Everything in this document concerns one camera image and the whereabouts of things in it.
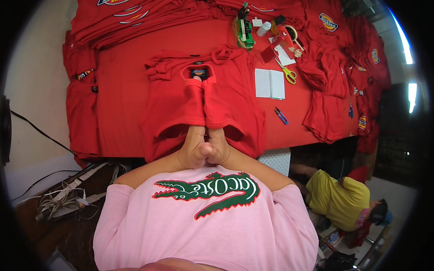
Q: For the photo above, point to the person's right hand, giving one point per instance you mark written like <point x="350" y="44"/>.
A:
<point x="220" y="149"/>

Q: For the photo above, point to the person's left hand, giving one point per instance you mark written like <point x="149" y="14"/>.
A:
<point x="191" y="149"/>

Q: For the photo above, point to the red t-shirt with neck label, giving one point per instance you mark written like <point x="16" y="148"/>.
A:
<point x="176" y="108"/>

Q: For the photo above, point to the white perforated board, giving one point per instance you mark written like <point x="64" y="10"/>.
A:
<point x="276" y="161"/>

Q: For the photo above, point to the blue thread snips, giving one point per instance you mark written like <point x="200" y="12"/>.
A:
<point x="281" y="116"/>

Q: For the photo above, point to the white spiral notebook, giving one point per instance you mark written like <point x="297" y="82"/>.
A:
<point x="269" y="84"/>

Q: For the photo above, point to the red table cloth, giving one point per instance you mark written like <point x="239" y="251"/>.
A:
<point x="122" y="101"/>

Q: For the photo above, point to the person's body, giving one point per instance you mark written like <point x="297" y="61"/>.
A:
<point x="210" y="233"/>

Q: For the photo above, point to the white paper sheet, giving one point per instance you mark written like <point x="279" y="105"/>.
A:
<point x="286" y="58"/>

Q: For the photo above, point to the red tagging gun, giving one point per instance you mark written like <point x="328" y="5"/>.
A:
<point x="276" y="45"/>

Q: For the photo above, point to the pile of hanging red shirts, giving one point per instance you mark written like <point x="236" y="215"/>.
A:
<point x="79" y="111"/>

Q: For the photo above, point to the green tool holder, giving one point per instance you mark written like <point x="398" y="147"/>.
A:
<point x="244" y="32"/>

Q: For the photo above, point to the white plastic bottle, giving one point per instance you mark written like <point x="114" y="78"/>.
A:
<point x="263" y="29"/>

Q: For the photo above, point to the small white tag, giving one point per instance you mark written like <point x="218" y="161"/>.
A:
<point x="257" y="22"/>

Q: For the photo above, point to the stack of folded red shirts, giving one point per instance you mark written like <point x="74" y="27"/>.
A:
<point x="162" y="17"/>

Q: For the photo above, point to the small blue snips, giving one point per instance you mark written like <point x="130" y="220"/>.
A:
<point x="351" y="111"/>

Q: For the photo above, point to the masking tape roll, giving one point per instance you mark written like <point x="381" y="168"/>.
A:
<point x="291" y="31"/>

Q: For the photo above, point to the heap of red printed shirts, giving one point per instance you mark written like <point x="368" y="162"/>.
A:
<point x="339" y="67"/>

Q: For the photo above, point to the brown wooden bench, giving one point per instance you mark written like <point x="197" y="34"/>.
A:
<point x="67" y="233"/>

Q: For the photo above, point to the black bag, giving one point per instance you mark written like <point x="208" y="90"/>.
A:
<point x="337" y="261"/>

